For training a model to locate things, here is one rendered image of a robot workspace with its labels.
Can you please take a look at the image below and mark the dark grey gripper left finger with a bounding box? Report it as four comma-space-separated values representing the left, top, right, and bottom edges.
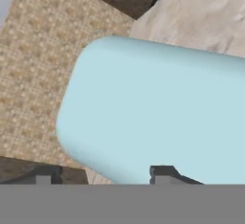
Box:
0, 165, 64, 186

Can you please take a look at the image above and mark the light blue stand mixer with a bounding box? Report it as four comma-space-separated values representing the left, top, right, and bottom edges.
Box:
56, 34, 245, 186

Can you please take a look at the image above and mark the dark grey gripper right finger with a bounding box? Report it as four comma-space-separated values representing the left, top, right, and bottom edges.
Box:
149, 165, 204, 186

